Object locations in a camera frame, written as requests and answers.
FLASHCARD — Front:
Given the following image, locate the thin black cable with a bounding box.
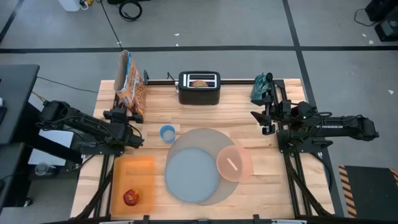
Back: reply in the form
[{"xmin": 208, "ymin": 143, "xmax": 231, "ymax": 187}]
[{"xmin": 36, "ymin": 76, "xmax": 99, "ymax": 94}]

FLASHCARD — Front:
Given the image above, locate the translucent pink bowl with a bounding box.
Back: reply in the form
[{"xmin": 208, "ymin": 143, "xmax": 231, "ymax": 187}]
[{"xmin": 216, "ymin": 144, "xmax": 253, "ymax": 183}]

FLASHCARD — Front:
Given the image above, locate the black desk base beam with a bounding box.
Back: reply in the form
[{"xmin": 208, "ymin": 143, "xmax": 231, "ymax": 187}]
[{"xmin": 12, "ymin": 102, "xmax": 83, "ymax": 164}]

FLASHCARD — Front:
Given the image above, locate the black desk top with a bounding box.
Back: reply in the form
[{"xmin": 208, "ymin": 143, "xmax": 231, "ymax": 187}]
[{"xmin": 0, "ymin": 64, "xmax": 40, "ymax": 146}]

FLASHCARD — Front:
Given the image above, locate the black mat with hazard stripes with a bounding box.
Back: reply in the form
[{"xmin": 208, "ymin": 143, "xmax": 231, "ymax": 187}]
[{"xmin": 338, "ymin": 164, "xmax": 398, "ymax": 220}]

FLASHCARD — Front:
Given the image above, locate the black aluminium table frame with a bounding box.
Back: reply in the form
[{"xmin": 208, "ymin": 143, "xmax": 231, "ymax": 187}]
[{"xmin": 74, "ymin": 78, "xmax": 335, "ymax": 224}]

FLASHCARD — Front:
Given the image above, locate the grey round placemat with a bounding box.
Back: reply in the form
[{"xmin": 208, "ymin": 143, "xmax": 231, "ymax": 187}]
[{"xmin": 165, "ymin": 128, "xmax": 243, "ymax": 206}]

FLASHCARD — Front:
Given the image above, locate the blue cup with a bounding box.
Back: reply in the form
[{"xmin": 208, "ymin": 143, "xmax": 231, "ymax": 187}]
[{"xmin": 159, "ymin": 124, "xmax": 177, "ymax": 144}]

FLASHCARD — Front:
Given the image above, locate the orange cereal box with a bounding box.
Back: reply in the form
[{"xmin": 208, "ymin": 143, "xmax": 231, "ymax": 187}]
[{"xmin": 113, "ymin": 49, "xmax": 147, "ymax": 116}]

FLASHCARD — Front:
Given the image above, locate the yellow cable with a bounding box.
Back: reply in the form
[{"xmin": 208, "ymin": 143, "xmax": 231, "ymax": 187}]
[{"xmin": 30, "ymin": 91, "xmax": 47, "ymax": 103}]

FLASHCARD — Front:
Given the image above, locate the coiled black floor cable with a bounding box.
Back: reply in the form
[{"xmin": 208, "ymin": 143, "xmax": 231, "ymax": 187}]
[{"xmin": 118, "ymin": 0, "xmax": 143, "ymax": 22}]

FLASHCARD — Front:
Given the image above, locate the white sheet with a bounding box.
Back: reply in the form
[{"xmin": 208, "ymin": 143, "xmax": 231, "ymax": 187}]
[{"xmin": 27, "ymin": 129, "xmax": 76, "ymax": 166}]

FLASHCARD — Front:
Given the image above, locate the orange rectangular tray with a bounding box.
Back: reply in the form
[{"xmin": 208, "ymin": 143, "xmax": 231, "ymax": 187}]
[{"xmin": 110, "ymin": 155, "xmax": 156, "ymax": 216}]

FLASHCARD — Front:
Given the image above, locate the teal water bottle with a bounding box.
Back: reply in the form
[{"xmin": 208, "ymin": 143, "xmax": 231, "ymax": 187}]
[{"xmin": 250, "ymin": 73, "xmax": 271, "ymax": 102}]

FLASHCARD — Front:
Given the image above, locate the black equipment case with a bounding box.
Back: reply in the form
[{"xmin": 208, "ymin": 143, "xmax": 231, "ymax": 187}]
[{"xmin": 365, "ymin": 0, "xmax": 398, "ymax": 43}]

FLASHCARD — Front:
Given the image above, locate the black two-slot toaster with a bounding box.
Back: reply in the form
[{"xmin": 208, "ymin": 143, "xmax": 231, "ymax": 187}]
[{"xmin": 177, "ymin": 70, "xmax": 222, "ymax": 106}]

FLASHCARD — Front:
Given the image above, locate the red apple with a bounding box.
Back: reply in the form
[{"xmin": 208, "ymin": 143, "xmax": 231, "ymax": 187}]
[{"xmin": 123, "ymin": 189, "xmax": 142, "ymax": 207}]

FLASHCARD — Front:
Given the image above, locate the grey round plate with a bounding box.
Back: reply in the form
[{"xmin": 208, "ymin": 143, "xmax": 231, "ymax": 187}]
[{"xmin": 164, "ymin": 147, "xmax": 221, "ymax": 204}]

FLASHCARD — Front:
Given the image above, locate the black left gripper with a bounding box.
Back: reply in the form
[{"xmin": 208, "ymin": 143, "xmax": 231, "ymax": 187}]
[{"xmin": 103, "ymin": 107, "xmax": 145, "ymax": 124}]

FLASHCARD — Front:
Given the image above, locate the white container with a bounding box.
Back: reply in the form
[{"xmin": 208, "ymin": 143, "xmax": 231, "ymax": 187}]
[{"xmin": 57, "ymin": 0, "xmax": 81, "ymax": 12}]

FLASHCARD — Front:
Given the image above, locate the clear plastic cup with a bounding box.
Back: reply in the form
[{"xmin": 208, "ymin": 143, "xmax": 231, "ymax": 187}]
[{"xmin": 34, "ymin": 161, "xmax": 57, "ymax": 177}]

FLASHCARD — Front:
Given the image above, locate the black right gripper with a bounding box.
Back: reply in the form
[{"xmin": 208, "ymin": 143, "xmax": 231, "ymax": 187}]
[{"xmin": 250, "ymin": 96, "xmax": 293, "ymax": 136}]

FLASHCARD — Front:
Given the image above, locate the long black floor cable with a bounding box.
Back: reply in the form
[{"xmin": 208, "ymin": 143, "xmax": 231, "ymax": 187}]
[{"xmin": 99, "ymin": 0, "xmax": 123, "ymax": 45}]

